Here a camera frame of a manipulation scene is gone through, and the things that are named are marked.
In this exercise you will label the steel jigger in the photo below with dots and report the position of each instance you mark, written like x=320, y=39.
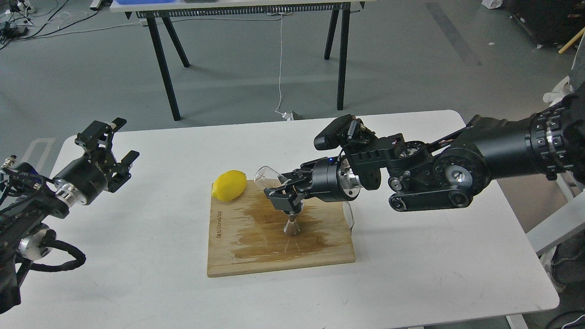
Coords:
x=292, y=227

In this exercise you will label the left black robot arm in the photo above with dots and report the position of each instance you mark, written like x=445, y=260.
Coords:
x=29, y=244

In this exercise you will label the white office chair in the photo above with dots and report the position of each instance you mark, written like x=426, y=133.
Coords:
x=562, y=89

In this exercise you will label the clear glass measuring cup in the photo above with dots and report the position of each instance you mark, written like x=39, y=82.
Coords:
x=267, y=176

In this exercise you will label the wooden cutting board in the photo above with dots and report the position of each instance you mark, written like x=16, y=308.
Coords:
x=246, y=236

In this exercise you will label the yellow lemon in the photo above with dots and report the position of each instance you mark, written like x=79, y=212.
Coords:
x=229, y=185

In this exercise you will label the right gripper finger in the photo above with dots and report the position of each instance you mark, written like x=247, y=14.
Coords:
x=301, y=177
x=286, y=199

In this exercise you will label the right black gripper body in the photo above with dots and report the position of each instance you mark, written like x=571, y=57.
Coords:
x=330, y=180

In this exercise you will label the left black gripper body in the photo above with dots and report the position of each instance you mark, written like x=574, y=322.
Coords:
x=84, y=179

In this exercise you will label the black legged background table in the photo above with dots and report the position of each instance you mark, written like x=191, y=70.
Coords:
x=243, y=69

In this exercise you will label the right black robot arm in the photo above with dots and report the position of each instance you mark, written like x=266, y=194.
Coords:
x=444, y=174

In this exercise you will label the blue tray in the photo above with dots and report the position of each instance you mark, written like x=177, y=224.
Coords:
x=142, y=2

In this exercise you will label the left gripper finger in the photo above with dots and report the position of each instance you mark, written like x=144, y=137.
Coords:
x=96, y=141
x=118, y=173

